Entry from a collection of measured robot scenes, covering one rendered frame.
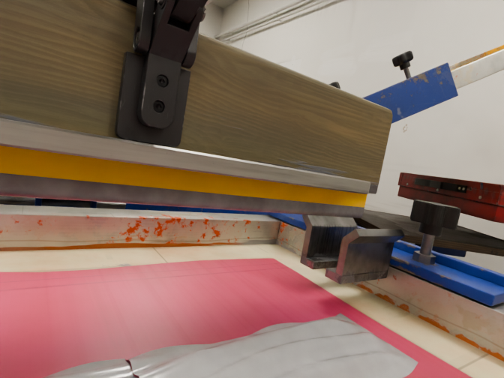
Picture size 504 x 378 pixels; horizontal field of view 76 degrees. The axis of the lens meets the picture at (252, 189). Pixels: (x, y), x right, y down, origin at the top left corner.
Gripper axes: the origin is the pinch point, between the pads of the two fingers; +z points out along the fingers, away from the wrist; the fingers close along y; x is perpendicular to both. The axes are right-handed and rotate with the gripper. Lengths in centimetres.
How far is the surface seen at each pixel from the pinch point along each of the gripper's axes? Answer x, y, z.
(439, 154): 200, -83, -19
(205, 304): 7.5, -2.8, 13.9
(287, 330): 10.9, 3.2, 13.3
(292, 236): 25.8, -13.8, 11.6
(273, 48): 200, -278, -117
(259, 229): 22.2, -16.8, 11.5
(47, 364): -3.2, 0.8, 14.0
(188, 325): 5.1, -0.5, 13.9
